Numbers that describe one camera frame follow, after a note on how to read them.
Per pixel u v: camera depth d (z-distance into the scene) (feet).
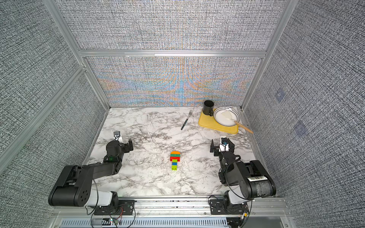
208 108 3.61
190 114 3.84
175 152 3.08
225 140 2.42
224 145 2.40
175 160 2.88
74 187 1.43
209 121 3.66
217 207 2.40
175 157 2.90
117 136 2.57
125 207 2.41
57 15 2.36
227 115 3.73
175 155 2.95
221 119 3.64
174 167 2.82
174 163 2.87
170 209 2.46
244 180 1.49
